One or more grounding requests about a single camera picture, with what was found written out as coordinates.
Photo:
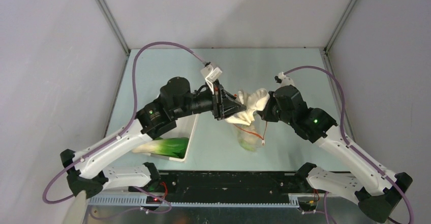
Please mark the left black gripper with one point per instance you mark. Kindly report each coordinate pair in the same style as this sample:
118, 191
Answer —
224, 104

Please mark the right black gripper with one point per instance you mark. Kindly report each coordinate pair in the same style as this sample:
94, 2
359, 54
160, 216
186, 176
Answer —
269, 109

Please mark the clear zip top bag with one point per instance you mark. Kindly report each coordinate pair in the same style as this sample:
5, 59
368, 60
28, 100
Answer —
247, 135

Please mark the white cauliflower with green leaves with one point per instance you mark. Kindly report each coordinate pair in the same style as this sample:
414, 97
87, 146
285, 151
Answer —
248, 137

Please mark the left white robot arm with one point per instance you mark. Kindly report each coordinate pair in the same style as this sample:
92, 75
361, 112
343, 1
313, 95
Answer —
89, 170

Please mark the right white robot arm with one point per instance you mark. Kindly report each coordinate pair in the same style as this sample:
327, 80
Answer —
374, 188

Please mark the white perforated plastic basket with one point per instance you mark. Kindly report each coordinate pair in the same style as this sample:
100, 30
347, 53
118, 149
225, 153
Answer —
186, 127

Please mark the green bok choy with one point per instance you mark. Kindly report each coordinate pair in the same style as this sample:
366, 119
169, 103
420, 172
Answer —
171, 147

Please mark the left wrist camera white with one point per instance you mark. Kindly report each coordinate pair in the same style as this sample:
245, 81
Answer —
210, 74

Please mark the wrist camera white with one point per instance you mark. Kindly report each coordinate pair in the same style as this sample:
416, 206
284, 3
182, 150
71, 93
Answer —
210, 74
283, 80

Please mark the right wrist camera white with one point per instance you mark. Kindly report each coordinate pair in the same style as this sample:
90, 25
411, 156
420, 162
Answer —
283, 80

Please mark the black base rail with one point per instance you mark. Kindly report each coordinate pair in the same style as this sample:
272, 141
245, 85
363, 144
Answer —
228, 187

